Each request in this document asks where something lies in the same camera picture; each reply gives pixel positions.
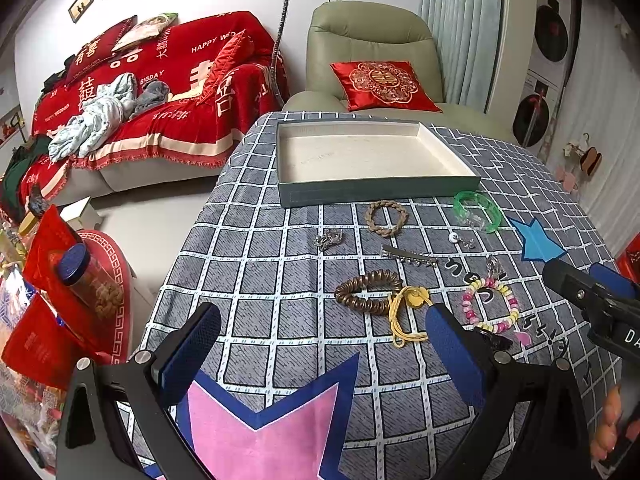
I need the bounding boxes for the pastel beaded bracelet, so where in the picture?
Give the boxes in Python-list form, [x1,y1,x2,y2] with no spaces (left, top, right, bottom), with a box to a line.
[460,276,522,336]

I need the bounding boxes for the silver hair clip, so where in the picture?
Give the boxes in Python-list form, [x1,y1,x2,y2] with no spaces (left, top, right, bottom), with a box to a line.
[380,245,438,266]

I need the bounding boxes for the silver pearl earring charm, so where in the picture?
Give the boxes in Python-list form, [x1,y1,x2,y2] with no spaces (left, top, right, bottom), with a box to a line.
[448,232,475,250]

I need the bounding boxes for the green plastic bangle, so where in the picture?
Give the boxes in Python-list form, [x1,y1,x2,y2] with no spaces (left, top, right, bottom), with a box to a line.
[452,191,503,234]

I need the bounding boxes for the brown spiral hair tie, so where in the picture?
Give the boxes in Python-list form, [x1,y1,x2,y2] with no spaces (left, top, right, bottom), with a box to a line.
[333,268,405,317]

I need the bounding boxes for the small silver chain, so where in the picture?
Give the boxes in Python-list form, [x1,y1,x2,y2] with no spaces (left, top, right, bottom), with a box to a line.
[312,228,346,253]

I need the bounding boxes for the right hand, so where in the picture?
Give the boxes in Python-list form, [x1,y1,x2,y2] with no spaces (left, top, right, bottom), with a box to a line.
[590,385,622,460]

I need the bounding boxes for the red round side table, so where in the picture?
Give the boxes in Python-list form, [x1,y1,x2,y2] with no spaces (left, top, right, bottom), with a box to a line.
[66,230,134,364]

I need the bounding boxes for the silver charm pendant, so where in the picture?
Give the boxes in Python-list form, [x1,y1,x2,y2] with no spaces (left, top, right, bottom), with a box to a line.
[486,256,506,281]

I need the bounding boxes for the blue lid snack jar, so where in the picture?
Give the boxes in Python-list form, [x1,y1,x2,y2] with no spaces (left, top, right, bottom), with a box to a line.
[55,243,124,320]

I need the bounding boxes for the blue checked tablecloth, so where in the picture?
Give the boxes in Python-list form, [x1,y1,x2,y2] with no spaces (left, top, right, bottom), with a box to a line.
[117,109,624,480]

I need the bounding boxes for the lower round washer door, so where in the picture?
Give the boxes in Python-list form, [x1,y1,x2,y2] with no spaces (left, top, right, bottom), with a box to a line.
[512,93,550,148]

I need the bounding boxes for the round washer door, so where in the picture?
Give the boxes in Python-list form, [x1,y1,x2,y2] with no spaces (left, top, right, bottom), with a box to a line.
[534,4,568,62]
[512,93,550,148]

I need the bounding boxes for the upper round washer door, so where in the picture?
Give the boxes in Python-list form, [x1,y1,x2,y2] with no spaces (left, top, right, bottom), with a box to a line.
[534,4,568,62]

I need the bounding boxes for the grey-green shallow tray box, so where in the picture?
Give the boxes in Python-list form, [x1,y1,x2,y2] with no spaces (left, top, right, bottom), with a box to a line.
[276,119,480,208]

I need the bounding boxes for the light blue crumpled clothes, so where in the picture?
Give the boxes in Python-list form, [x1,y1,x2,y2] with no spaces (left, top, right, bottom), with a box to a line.
[48,73,170,162]

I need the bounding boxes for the red embroidered cushion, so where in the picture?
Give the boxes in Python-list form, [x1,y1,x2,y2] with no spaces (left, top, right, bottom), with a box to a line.
[331,61,442,113]

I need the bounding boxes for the red sofa throw blanket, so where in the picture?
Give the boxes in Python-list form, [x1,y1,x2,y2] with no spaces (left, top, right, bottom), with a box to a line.
[3,11,288,211]

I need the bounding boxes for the teal window curtain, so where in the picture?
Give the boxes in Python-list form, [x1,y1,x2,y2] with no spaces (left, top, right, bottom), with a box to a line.
[420,0,502,112]

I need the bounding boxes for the green leather armchair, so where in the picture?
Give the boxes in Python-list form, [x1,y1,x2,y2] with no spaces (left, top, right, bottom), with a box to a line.
[284,1,516,143]

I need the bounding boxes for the braided tan rope bracelet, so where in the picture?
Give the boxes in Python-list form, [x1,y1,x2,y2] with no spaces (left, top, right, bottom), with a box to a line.
[363,199,410,239]

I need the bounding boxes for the braided hanging cable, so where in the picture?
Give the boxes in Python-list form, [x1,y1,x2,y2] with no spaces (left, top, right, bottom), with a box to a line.
[267,0,317,111]

